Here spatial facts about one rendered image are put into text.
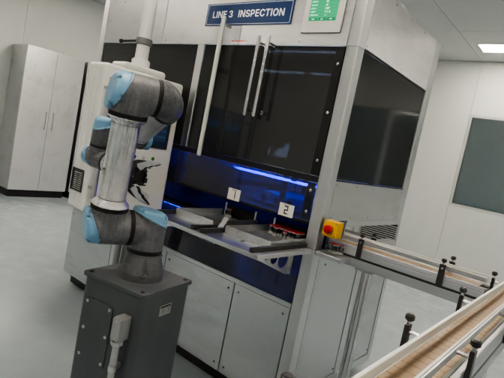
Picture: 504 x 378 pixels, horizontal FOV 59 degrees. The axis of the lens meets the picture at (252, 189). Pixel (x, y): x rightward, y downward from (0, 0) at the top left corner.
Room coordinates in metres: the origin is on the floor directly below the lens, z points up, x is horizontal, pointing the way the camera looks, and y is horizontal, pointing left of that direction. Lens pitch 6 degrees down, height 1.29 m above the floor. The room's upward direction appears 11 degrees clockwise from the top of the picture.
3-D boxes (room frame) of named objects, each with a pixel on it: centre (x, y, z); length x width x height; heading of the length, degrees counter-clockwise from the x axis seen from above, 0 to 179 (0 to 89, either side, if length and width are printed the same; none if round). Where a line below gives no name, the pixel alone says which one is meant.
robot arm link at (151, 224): (1.45, 0.32, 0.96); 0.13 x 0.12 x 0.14; 120
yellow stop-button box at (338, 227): (1.97, -0.39, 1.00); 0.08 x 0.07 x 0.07; 142
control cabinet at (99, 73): (2.43, 0.72, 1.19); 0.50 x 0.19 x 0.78; 139
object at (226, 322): (3.02, 0.17, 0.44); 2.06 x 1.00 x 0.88; 52
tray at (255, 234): (2.04, -0.12, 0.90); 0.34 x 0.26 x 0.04; 142
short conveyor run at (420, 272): (1.91, -0.71, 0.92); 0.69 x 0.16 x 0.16; 52
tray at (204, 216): (2.25, 0.14, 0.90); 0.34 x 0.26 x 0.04; 142
